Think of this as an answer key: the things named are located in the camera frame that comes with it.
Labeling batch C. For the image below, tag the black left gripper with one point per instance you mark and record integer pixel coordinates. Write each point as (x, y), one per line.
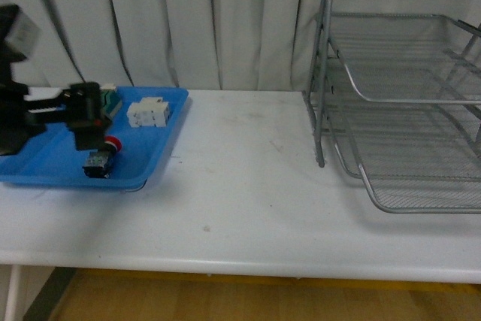
(80, 104)

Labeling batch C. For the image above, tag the red emergency stop button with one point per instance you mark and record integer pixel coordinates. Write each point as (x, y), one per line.
(99, 163)

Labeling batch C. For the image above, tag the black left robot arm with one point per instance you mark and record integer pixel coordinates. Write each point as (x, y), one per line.
(18, 37)

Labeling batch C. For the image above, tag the silver mesh three-tier rack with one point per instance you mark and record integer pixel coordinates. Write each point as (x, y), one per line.
(396, 84)

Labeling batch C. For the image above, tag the blue plastic tray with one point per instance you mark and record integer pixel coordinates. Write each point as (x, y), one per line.
(50, 159)

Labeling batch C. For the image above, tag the white circuit breaker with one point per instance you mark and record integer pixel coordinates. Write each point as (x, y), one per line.
(149, 111)

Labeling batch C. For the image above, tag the grey curtain backdrop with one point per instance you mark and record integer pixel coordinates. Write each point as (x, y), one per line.
(195, 44)

